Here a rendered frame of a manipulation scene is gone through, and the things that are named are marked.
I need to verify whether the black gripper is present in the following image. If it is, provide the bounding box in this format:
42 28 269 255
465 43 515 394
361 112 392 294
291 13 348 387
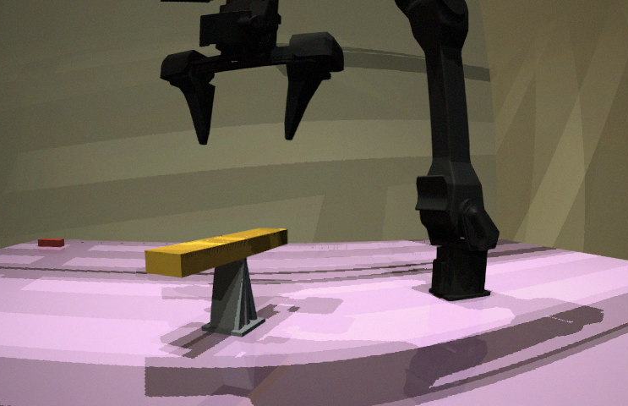
160 31 344 145

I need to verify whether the red rectangular bar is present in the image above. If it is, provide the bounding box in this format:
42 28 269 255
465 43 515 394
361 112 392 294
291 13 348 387
38 239 64 247

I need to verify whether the yellow rectangular bar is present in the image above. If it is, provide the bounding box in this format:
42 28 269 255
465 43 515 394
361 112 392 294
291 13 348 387
145 228 287 278

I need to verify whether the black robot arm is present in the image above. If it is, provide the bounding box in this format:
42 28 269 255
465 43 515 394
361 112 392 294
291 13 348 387
199 0 500 301

